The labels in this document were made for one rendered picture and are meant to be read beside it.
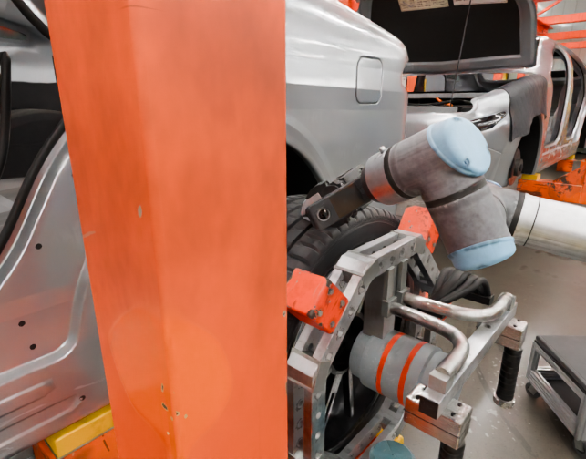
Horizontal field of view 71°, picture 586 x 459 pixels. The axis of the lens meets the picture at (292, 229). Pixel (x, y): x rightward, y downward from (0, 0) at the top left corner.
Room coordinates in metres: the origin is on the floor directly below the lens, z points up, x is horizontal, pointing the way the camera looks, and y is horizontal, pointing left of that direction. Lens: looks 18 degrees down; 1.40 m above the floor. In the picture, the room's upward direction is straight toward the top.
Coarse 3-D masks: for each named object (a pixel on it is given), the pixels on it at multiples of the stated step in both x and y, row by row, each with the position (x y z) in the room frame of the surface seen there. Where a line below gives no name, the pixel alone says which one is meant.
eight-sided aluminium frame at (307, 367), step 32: (352, 256) 0.72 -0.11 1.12; (384, 256) 0.73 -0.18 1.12; (416, 256) 0.86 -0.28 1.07; (352, 288) 0.67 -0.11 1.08; (416, 288) 0.98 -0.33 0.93; (352, 320) 0.66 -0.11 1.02; (320, 352) 0.60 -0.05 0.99; (288, 384) 0.61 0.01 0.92; (320, 384) 0.58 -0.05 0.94; (288, 416) 0.61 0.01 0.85; (320, 416) 0.59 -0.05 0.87; (384, 416) 0.86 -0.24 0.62; (288, 448) 0.61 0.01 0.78; (320, 448) 0.59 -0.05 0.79; (352, 448) 0.76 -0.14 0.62
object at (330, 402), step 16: (400, 320) 1.01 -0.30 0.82; (352, 336) 0.91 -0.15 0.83; (336, 352) 0.88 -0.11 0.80; (336, 368) 0.83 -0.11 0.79; (336, 384) 0.81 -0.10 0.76; (352, 384) 0.86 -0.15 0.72; (336, 400) 0.92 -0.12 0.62; (352, 400) 0.86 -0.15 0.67; (368, 400) 0.91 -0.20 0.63; (336, 416) 0.87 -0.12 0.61; (352, 416) 0.87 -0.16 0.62; (336, 432) 0.81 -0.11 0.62
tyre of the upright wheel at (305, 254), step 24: (288, 216) 0.84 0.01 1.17; (360, 216) 0.82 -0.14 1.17; (384, 216) 0.89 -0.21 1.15; (288, 240) 0.76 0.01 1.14; (312, 240) 0.74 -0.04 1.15; (336, 240) 0.76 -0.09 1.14; (360, 240) 0.82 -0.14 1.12; (288, 264) 0.70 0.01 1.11; (312, 264) 0.70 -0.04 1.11; (288, 312) 0.65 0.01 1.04; (288, 336) 0.65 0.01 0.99
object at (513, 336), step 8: (512, 320) 0.78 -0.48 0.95; (520, 320) 0.78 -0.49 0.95; (512, 328) 0.75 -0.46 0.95; (520, 328) 0.75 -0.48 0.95; (504, 336) 0.76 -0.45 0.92; (512, 336) 0.75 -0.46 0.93; (520, 336) 0.74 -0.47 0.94; (504, 344) 0.75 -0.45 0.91; (512, 344) 0.74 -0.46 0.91; (520, 344) 0.74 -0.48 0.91
